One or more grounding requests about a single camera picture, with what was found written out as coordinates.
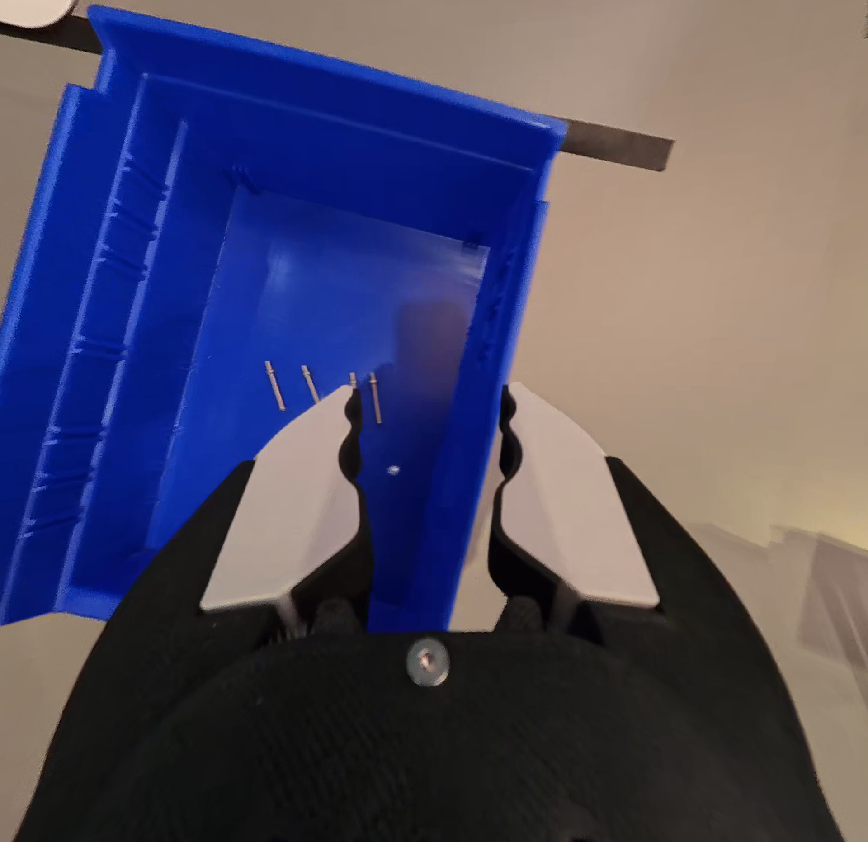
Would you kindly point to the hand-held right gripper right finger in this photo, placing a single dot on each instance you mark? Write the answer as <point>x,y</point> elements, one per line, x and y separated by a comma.
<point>576,516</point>

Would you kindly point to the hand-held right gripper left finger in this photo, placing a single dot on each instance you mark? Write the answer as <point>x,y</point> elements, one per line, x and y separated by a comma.
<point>285,509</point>

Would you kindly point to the blue plastic bin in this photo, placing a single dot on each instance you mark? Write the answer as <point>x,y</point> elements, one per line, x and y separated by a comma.
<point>305,279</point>

